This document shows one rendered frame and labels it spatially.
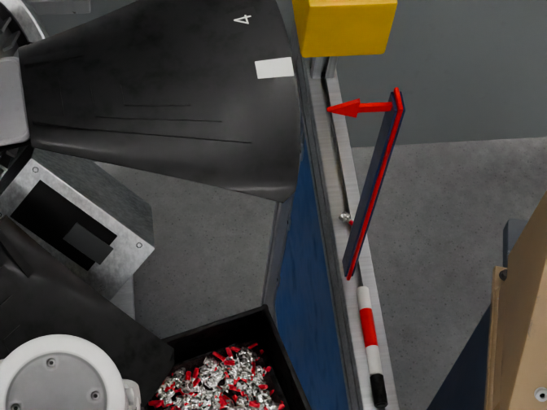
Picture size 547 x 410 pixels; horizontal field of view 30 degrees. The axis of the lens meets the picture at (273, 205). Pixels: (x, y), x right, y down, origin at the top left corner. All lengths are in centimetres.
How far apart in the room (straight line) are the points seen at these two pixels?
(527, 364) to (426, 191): 137
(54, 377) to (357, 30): 65
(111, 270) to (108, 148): 21
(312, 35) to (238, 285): 104
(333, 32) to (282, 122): 30
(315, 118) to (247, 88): 42
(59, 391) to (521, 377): 47
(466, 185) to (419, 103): 26
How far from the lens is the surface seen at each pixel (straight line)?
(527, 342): 95
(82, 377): 64
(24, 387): 65
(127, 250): 102
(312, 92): 132
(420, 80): 210
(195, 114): 86
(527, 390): 97
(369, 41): 118
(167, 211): 221
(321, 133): 128
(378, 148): 97
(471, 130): 230
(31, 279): 95
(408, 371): 209
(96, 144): 85
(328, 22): 115
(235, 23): 90
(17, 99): 88
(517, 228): 118
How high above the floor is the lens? 190
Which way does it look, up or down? 59 degrees down
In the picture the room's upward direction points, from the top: 8 degrees clockwise
